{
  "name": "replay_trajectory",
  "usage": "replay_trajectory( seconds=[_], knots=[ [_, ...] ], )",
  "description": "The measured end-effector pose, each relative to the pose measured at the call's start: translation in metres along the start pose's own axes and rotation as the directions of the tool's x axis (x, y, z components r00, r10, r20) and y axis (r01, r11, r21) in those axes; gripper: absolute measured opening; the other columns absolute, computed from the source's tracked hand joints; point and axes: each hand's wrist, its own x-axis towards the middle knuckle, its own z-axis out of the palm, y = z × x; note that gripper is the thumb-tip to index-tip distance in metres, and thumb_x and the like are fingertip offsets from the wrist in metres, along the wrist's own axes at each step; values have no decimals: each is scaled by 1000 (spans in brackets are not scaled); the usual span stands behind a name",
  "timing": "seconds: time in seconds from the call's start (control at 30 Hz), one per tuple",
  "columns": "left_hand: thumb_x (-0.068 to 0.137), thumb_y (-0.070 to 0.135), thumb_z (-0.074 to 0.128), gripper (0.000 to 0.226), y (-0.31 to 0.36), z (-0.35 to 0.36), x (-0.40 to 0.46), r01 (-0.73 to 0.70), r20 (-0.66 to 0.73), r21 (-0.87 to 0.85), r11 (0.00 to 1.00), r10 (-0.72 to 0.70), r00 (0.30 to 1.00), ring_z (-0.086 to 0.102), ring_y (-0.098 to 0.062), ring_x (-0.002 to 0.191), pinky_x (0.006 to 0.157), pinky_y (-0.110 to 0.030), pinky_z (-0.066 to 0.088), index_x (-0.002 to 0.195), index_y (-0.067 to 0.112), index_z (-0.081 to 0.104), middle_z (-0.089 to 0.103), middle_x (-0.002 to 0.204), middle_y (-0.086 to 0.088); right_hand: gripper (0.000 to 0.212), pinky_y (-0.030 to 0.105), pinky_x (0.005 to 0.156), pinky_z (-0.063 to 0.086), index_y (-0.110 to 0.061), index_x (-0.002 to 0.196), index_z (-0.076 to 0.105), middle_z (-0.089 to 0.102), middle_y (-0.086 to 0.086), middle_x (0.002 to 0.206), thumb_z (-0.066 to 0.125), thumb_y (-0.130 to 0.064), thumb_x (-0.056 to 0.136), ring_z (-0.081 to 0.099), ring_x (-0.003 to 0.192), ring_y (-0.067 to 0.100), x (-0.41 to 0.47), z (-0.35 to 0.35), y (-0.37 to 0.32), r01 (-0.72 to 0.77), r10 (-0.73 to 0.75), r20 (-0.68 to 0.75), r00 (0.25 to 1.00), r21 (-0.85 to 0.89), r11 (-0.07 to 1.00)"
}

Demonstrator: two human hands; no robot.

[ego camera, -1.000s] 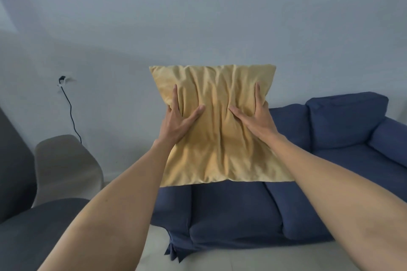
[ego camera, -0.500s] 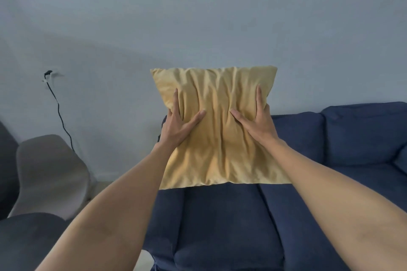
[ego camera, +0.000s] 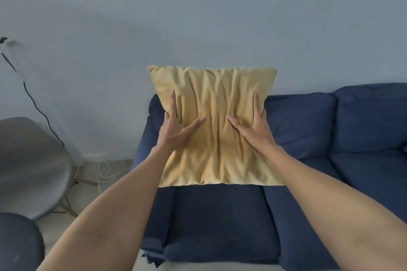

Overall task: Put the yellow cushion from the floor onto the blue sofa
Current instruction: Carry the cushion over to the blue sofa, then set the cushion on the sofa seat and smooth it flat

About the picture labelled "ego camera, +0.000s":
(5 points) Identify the black cable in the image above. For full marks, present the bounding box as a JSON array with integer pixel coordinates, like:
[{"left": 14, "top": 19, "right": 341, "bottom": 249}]
[{"left": 0, "top": 37, "right": 65, "bottom": 146}]

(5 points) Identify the person's left forearm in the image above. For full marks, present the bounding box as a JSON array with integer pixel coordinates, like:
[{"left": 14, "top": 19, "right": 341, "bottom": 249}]
[{"left": 36, "top": 145, "right": 174, "bottom": 271}]

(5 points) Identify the person's right forearm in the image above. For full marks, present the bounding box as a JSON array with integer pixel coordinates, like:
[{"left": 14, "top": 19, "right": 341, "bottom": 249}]
[{"left": 261, "top": 144, "right": 407, "bottom": 271}]

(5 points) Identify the person's right hand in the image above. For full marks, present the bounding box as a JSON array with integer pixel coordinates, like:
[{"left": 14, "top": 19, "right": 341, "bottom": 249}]
[{"left": 227, "top": 91, "right": 278, "bottom": 154}]

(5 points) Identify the dark round stool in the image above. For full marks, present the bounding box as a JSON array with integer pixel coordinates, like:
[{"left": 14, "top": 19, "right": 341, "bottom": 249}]
[{"left": 0, "top": 212, "right": 45, "bottom": 271}]

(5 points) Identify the navy blue sofa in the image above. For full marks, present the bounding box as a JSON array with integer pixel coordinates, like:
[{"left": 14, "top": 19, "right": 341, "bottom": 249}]
[{"left": 130, "top": 82, "right": 407, "bottom": 265}]

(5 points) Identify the yellow cushion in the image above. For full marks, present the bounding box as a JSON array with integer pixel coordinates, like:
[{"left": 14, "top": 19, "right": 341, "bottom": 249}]
[{"left": 147, "top": 65, "right": 286, "bottom": 187}]

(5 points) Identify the white coiled cable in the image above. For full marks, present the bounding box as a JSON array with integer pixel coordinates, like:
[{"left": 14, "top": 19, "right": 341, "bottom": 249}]
[{"left": 72, "top": 159, "right": 131, "bottom": 191}]

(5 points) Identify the person's left hand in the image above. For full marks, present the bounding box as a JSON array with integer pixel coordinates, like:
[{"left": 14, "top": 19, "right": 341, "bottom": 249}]
[{"left": 156, "top": 90, "right": 206, "bottom": 153}]

